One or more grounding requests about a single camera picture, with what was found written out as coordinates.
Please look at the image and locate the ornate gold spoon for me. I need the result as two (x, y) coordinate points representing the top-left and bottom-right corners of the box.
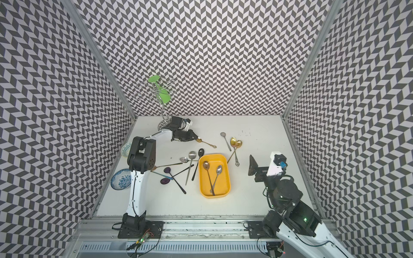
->
(196, 138), (217, 148)

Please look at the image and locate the yellow plastic storage box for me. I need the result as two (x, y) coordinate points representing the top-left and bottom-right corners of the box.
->
(199, 153), (231, 199)

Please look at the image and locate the large silver spoon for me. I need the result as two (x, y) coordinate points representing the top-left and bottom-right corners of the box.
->
(203, 161), (215, 196)

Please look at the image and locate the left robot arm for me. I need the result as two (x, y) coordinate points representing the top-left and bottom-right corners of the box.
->
(119, 116), (198, 234)

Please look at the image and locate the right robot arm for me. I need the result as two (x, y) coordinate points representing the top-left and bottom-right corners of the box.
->
(248, 152), (352, 258)

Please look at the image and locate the gold round spoon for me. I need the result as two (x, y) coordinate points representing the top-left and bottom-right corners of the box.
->
(231, 140), (243, 167)

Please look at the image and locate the small silver spoon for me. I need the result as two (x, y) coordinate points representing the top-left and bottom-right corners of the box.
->
(220, 132), (232, 152)

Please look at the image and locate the purple spoon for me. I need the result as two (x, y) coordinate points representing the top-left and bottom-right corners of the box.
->
(160, 167), (187, 194)

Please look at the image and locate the silver teaspoon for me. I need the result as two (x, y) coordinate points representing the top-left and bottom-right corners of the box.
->
(186, 151), (197, 184)

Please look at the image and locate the green plastic cup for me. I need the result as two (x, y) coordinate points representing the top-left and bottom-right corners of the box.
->
(148, 75), (171, 104)

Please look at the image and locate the chrome cup holder stand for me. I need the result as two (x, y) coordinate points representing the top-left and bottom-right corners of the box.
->
(135, 75), (176, 130)

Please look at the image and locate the yellow blue patterned bowl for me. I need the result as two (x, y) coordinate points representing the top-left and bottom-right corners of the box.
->
(121, 142), (132, 158)

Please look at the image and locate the blue patterned plate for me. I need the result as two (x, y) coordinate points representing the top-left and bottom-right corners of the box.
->
(110, 169), (131, 190)

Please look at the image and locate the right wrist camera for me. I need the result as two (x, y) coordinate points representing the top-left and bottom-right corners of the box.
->
(266, 152), (288, 177)

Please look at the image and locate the copper handled spoon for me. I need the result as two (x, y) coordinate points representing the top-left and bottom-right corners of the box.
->
(151, 157), (190, 171)

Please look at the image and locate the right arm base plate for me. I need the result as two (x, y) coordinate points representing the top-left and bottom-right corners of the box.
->
(244, 220), (282, 239)

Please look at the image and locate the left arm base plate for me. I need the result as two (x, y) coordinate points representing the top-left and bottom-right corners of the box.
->
(117, 220), (165, 240)

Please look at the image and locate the aluminium front rail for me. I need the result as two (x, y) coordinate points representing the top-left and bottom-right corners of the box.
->
(70, 215), (264, 243)

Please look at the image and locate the aluminium corner post left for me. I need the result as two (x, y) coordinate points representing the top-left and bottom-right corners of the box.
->
(60, 0), (137, 120)

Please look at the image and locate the aluminium corner post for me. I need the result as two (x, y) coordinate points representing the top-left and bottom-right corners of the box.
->
(282, 0), (344, 120)
(60, 0), (137, 120)

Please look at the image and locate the aluminium corner post right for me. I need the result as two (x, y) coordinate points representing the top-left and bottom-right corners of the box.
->
(282, 0), (344, 120)

